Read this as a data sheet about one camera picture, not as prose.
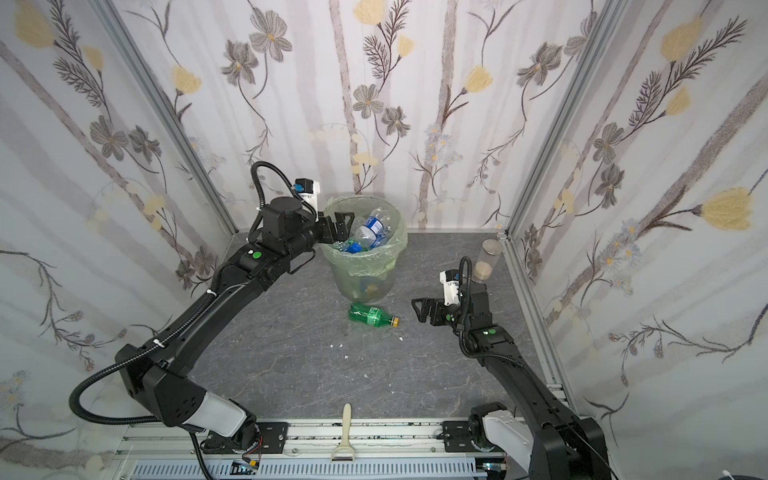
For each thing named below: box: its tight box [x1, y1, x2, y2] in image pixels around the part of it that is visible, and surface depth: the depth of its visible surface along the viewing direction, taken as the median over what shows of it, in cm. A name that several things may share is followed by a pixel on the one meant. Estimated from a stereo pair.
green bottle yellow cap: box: [349, 303, 400, 328], surface depth 94 cm
